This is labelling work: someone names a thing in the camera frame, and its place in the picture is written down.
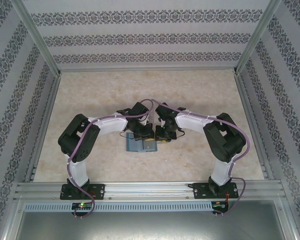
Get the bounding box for blue card holder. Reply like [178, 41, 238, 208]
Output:
[125, 132, 159, 153]

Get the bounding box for small controller circuit board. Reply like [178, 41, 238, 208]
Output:
[71, 201, 94, 211]
[211, 200, 230, 213]

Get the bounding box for grey metal panel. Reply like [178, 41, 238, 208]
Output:
[16, 211, 291, 240]

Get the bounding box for thin black left camera cable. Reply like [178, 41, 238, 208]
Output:
[118, 131, 136, 141]

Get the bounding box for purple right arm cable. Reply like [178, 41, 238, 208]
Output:
[151, 98, 252, 218]

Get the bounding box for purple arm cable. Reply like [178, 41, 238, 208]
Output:
[151, 98, 252, 218]
[66, 98, 155, 219]

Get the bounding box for long aluminium mounting rail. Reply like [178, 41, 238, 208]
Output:
[13, 180, 287, 201]

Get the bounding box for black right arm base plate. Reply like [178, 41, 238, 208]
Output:
[192, 182, 239, 200]

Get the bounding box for slotted grey cable duct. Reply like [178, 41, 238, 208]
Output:
[23, 201, 213, 212]

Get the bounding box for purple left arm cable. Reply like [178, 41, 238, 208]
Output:
[66, 98, 155, 219]

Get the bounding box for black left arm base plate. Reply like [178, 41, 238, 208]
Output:
[59, 183, 106, 201]

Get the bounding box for aluminium side rail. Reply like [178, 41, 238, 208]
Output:
[235, 74, 275, 181]
[24, 74, 63, 183]

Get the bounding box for aluminium frame post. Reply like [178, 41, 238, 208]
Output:
[232, 0, 284, 76]
[9, 0, 63, 77]

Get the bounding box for short aluminium frame bar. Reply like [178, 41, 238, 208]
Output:
[279, 198, 300, 240]
[0, 197, 26, 240]

